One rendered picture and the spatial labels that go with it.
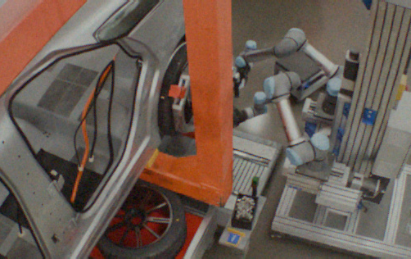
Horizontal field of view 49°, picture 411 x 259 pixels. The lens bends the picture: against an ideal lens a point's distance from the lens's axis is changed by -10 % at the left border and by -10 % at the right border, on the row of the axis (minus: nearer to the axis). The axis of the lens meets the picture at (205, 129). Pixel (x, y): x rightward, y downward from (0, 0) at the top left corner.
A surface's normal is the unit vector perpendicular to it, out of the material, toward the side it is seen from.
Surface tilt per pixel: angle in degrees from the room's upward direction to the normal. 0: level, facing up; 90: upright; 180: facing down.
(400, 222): 0
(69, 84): 6
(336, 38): 0
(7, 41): 90
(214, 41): 90
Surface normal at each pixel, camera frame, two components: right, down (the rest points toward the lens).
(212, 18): -0.40, 0.71
